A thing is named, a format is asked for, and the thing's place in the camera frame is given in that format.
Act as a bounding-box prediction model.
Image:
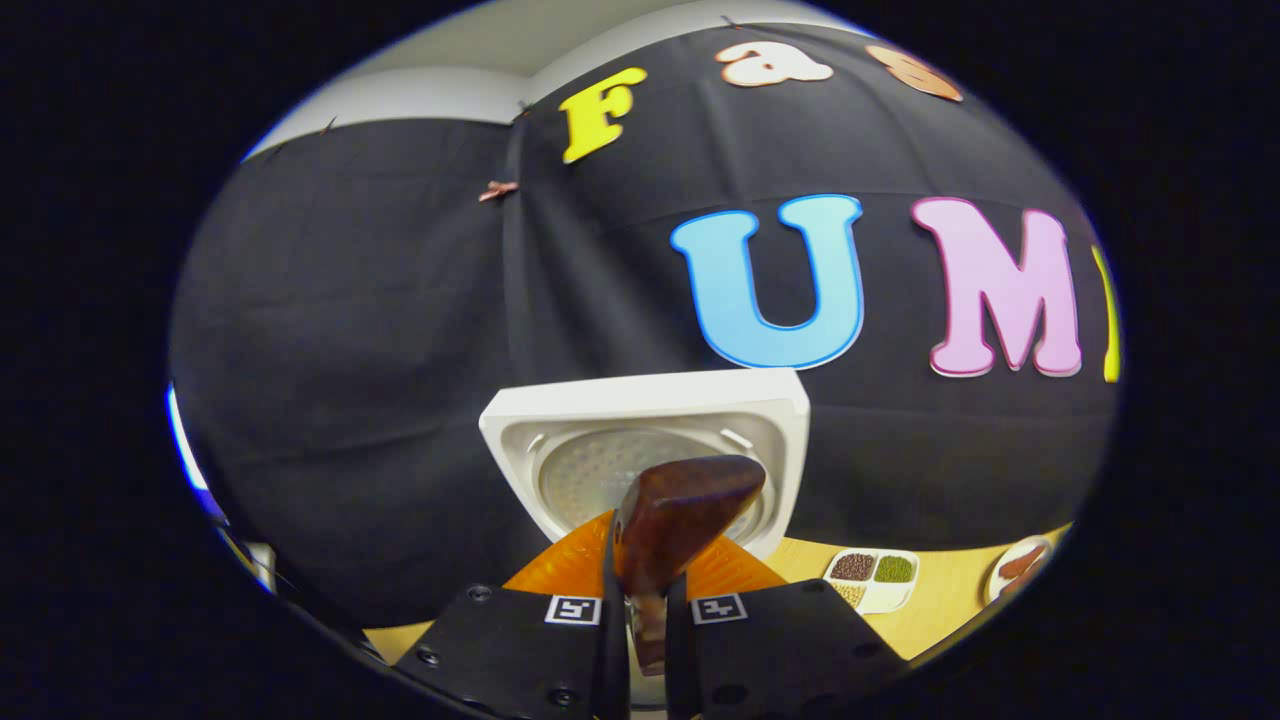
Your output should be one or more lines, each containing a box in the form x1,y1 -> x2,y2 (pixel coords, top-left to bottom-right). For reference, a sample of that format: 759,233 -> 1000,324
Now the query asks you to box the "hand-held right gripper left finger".
395,510 -> 631,720

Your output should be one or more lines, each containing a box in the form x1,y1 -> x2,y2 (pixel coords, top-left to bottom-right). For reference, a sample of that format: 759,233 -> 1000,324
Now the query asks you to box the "black backdrop cloth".
168,22 -> 1121,631

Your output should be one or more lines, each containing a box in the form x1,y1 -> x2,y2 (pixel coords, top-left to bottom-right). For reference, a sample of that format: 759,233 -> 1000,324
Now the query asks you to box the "white round plate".
985,536 -> 1056,604

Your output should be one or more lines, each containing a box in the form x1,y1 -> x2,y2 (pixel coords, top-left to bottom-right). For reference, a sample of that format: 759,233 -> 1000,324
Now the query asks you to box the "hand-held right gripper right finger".
665,535 -> 913,720

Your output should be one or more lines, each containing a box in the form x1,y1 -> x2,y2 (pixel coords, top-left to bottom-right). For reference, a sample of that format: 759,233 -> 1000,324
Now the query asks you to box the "brown wooden spoon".
612,455 -> 768,676

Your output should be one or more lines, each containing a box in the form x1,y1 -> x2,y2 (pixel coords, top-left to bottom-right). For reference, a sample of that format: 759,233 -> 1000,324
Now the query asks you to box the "white divided bean dish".
824,547 -> 920,615

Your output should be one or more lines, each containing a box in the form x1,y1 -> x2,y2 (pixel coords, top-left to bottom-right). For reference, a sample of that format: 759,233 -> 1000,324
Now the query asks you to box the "white rice cooker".
478,368 -> 811,561

